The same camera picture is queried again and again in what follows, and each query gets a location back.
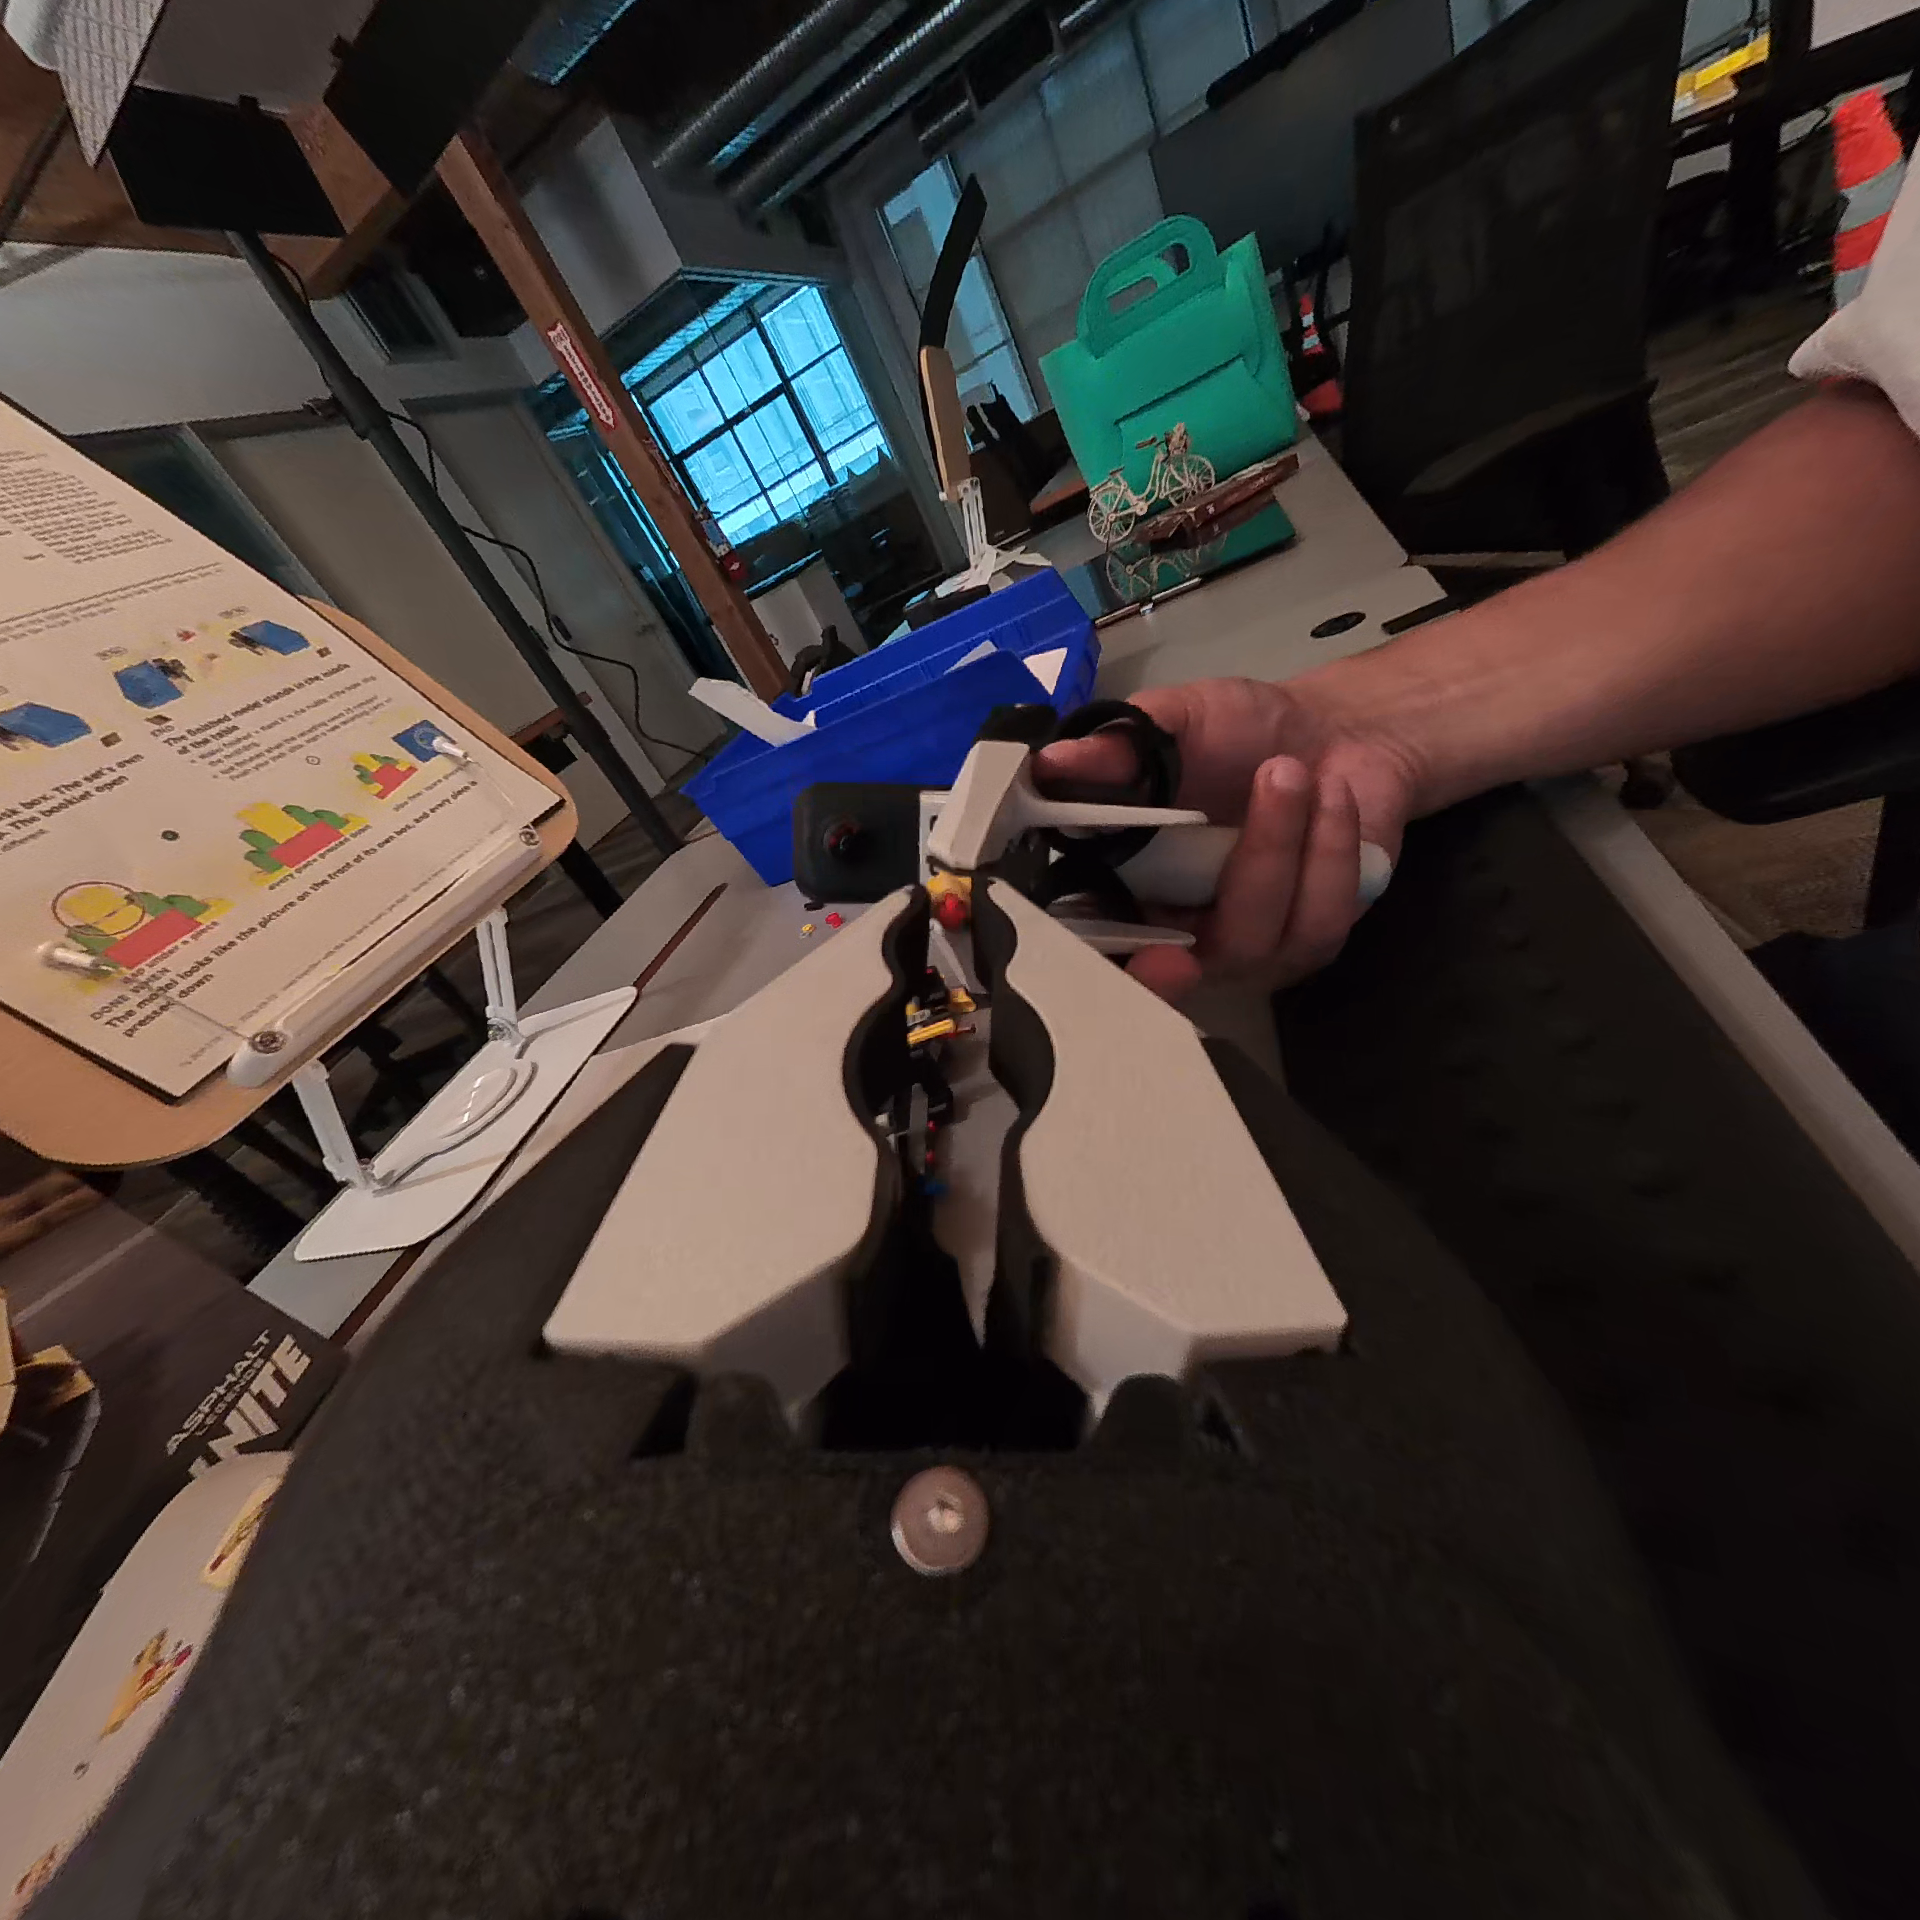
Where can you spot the orange traffic cone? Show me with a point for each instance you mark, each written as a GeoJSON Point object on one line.
{"type": "Point", "coordinates": [1867, 194]}
{"type": "Point", "coordinates": [1319, 360]}

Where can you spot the black table grommet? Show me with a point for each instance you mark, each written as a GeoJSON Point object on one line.
{"type": "Point", "coordinates": [1341, 623]}

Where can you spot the miniature white bicycle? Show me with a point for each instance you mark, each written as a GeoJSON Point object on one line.
{"type": "Point", "coordinates": [1153, 481]}

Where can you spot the brown box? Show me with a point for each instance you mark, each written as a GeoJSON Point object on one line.
{"type": "Point", "coordinates": [1231, 503]}

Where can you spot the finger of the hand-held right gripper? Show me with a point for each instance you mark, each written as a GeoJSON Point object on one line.
{"type": "Point", "coordinates": [953, 961]}
{"type": "Point", "coordinates": [979, 810]}

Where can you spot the yellow thin lego beam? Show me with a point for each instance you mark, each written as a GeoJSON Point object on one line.
{"type": "Point", "coordinates": [949, 906]}

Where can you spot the black perforated mat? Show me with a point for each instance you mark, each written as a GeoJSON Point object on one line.
{"type": "Point", "coordinates": [1575, 1275]}

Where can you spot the black pole-mounted box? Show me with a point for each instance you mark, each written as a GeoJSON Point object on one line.
{"type": "Point", "coordinates": [301, 106]}

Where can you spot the black lego set box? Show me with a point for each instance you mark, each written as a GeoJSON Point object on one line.
{"type": "Point", "coordinates": [150, 1394]}

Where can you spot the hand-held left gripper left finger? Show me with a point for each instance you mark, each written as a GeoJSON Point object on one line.
{"type": "Point", "coordinates": [705, 1201]}

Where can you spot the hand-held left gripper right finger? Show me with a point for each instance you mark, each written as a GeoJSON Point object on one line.
{"type": "Point", "coordinates": [1184, 1201]}

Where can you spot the white articulated stand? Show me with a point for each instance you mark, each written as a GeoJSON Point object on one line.
{"type": "Point", "coordinates": [960, 451]}

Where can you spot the lego instruction booklet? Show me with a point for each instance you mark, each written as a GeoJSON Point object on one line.
{"type": "Point", "coordinates": [120, 1651]}

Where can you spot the person's right hand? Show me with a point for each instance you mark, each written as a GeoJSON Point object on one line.
{"type": "Point", "coordinates": [1319, 810]}

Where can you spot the blue storage bin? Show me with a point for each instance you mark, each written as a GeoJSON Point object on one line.
{"type": "Point", "coordinates": [869, 735]}

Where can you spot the black office chair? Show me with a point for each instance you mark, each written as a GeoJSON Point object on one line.
{"type": "Point", "coordinates": [1517, 271]}
{"type": "Point", "coordinates": [1800, 779]}

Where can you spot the white paper slip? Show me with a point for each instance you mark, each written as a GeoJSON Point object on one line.
{"type": "Point", "coordinates": [750, 709]}

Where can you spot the wooden post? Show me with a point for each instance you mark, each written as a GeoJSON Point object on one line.
{"type": "Point", "coordinates": [600, 406]}

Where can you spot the green felt bag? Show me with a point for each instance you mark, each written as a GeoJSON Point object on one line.
{"type": "Point", "coordinates": [1172, 360]}

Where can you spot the yellow black lego car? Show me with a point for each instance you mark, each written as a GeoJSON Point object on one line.
{"type": "Point", "coordinates": [932, 1035]}

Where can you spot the black stand pole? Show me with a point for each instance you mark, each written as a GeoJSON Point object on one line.
{"type": "Point", "coordinates": [452, 523]}

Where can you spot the silver ventilation duct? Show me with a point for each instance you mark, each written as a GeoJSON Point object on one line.
{"type": "Point", "coordinates": [840, 90]}

